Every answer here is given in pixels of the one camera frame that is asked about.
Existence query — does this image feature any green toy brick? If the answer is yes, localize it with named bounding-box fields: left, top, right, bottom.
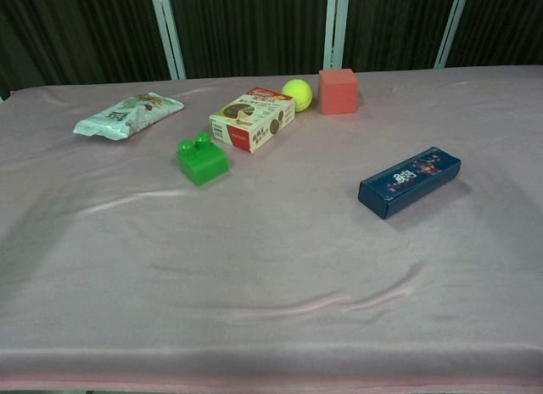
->
left=176, top=131, right=232, bottom=187

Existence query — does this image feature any white frame post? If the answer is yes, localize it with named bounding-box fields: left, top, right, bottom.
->
left=433, top=0, right=472, bottom=70
left=148, top=0, right=188, bottom=81
left=322, top=0, right=352, bottom=71

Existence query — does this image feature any pink tablecloth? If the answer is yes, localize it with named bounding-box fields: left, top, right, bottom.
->
left=0, top=65, right=543, bottom=389

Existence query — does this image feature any blue glasses case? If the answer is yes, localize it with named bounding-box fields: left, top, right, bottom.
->
left=357, top=146, right=463, bottom=220

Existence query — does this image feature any cookie box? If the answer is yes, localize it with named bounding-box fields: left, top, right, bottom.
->
left=208, top=87, right=297, bottom=156

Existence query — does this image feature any yellow tennis ball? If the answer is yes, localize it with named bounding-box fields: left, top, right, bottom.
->
left=281, top=79, right=314, bottom=113

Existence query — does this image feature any white snack bag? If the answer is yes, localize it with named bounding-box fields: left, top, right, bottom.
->
left=72, top=92, right=186, bottom=143

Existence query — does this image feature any red foam cube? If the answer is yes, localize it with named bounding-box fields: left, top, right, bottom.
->
left=317, top=68, right=359, bottom=115

